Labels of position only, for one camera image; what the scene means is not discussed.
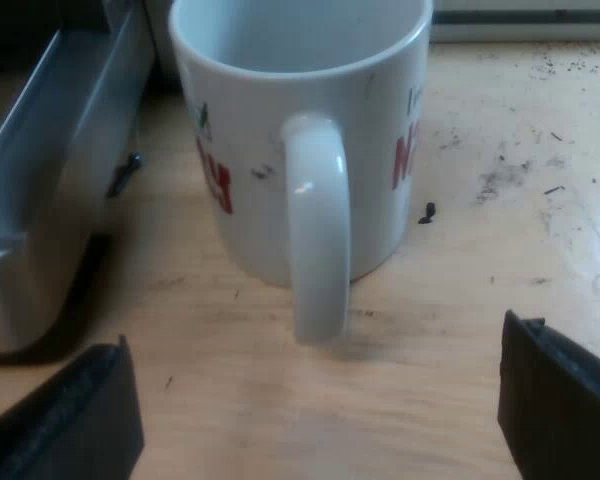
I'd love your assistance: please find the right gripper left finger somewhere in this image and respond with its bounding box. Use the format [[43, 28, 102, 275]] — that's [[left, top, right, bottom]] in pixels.
[[0, 334, 146, 480]]

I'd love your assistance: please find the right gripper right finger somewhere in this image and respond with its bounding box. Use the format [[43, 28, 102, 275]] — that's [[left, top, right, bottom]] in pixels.
[[496, 309, 600, 480]]

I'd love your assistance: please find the steel espresso machine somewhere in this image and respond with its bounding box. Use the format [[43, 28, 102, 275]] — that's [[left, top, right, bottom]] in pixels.
[[0, 0, 156, 365]]

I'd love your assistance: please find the white mug with red and black print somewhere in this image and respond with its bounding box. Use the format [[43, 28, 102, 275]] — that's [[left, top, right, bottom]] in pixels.
[[167, 0, 435, 347]]

